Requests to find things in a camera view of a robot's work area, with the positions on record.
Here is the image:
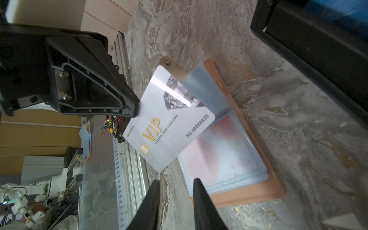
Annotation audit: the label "white card red circles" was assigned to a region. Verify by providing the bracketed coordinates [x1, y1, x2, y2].
[178, 115, 252, 187]

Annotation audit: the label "silver VIP card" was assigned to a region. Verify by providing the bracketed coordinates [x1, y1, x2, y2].
[123, 66, 215, 172]

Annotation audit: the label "tan leather card holder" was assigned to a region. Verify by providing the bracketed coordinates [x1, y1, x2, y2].
[160, 56, 286, 208]

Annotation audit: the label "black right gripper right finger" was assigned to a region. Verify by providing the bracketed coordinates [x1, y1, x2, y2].
[193, 178, 228, 230]

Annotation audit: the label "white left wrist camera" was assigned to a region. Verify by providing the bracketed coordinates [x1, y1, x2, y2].
[5, 1, 86, 29]

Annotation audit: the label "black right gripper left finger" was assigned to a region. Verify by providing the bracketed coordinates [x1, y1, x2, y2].
[127, 180, 160, 230]

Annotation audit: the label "black plastic bin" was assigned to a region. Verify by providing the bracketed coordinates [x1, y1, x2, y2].
[251, 1, 368, 127]

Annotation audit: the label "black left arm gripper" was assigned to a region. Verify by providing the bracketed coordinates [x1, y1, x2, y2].
[1, 23, 140, 118]

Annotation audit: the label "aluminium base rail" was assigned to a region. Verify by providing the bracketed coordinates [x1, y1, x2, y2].
[111, 32, 150, 230]

